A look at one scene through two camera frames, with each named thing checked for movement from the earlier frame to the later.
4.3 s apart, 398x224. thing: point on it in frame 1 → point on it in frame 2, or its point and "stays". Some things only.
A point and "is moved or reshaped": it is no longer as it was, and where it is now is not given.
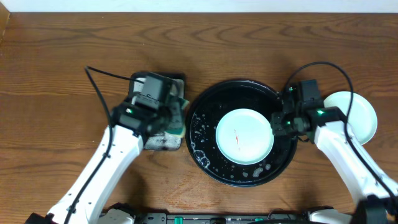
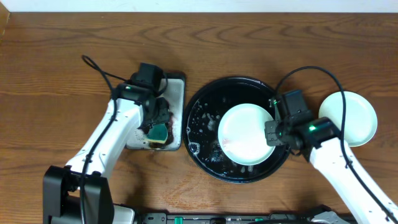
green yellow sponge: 176,125 is moved or reshaped
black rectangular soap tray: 175,86 stays
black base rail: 222,218 stays
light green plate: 363,117 stays
